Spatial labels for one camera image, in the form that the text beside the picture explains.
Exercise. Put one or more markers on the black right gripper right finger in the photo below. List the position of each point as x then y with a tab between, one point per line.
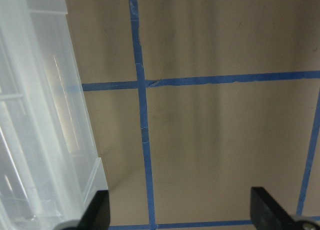
266	213

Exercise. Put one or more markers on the clear plastic box lid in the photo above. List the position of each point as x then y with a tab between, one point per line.
49	164

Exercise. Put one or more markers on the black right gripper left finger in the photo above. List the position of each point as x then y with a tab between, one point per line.
97	215

